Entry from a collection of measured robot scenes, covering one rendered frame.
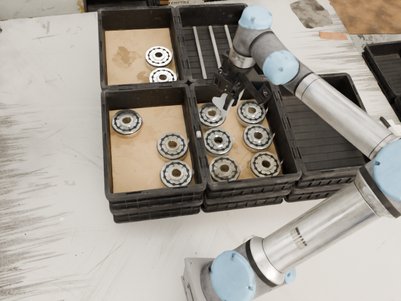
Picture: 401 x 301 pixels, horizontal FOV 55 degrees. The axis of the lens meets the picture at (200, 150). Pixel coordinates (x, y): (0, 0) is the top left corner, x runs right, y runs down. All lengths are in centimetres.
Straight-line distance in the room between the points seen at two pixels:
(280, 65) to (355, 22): 247
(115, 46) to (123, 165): 53
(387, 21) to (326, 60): 164
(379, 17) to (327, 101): 256
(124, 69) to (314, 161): 78
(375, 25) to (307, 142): 209
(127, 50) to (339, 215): 109
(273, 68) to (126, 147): 62
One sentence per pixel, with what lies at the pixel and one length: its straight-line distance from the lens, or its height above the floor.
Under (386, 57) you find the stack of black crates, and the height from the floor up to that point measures 27.
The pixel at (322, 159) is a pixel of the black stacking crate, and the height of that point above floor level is 83.
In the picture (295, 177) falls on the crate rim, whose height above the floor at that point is 93.
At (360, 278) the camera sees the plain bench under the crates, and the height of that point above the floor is 70.
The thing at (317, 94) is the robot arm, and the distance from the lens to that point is 99.
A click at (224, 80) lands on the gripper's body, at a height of 114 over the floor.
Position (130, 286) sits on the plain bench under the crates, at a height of 70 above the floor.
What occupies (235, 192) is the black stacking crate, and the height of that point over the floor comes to 84.
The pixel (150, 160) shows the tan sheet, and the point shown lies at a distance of 129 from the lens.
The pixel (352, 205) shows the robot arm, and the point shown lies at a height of 130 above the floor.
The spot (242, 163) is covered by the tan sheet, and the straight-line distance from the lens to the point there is 131.
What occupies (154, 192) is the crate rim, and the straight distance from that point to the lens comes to 113.
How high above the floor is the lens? 196
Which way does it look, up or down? 59 degrees down
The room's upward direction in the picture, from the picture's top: 9 degrees clockwise
